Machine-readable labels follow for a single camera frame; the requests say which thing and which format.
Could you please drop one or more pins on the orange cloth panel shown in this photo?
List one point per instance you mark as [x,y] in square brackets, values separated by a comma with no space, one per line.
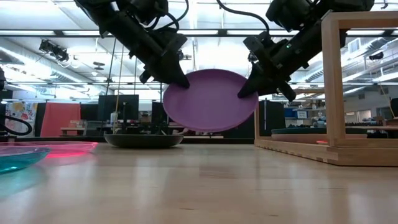
[60,119]

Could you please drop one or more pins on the purple plate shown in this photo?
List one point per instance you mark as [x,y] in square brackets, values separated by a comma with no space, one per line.
[211,102]

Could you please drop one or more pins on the black partition panels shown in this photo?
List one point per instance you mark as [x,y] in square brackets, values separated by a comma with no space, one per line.
[273,119]

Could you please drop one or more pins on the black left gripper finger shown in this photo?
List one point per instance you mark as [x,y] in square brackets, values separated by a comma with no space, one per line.
[172,73]

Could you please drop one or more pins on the pink transparent plate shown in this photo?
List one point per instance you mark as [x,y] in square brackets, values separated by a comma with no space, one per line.
[71,146]

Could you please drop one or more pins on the teal transparent plate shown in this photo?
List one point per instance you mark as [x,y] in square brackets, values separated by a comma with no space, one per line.
[18,160]

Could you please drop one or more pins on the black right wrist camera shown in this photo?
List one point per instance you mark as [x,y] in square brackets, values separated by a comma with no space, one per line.
[256,45]

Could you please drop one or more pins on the blue bin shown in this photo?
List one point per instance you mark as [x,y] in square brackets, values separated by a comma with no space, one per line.
[290,113]

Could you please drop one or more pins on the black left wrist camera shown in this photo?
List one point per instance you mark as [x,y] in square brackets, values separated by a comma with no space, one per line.
[174,40]

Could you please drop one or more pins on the black hanging spotlight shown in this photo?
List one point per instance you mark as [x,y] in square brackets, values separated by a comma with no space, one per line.
[54,49]

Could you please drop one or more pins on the wooden dish rack frame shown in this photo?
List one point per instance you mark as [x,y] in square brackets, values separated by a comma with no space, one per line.
[331,93]

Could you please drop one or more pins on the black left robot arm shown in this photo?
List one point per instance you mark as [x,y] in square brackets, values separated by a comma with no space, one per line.
[93,9]

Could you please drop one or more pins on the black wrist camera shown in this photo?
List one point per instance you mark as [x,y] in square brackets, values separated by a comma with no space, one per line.
[256,45]
[174,40]

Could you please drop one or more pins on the dark charcoal plate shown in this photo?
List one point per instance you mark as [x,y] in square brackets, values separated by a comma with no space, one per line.
[143,141]

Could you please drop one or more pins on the small wooden bench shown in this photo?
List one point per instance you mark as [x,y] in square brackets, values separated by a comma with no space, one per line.
[73,129]

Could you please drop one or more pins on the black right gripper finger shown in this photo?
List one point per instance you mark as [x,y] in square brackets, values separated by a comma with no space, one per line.
[258,81]

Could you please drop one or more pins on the black aluminium rig frame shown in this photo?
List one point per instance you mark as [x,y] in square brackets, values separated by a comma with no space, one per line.
[222,32]

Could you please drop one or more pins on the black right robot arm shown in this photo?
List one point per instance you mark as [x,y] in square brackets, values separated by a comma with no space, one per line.
[292,12]

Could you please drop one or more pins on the colourful poster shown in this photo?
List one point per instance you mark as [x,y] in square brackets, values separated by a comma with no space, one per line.
[20,115]

